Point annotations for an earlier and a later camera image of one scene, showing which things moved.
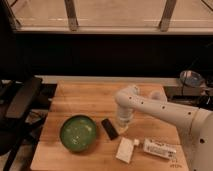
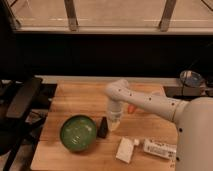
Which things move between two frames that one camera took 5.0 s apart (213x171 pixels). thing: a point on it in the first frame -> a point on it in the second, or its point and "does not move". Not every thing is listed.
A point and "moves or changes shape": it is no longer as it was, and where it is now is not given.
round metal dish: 191,78 does not move
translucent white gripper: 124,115 -> 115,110
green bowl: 78,133 does not move
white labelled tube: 160,149 does not move
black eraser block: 109,129 moves or changes shape
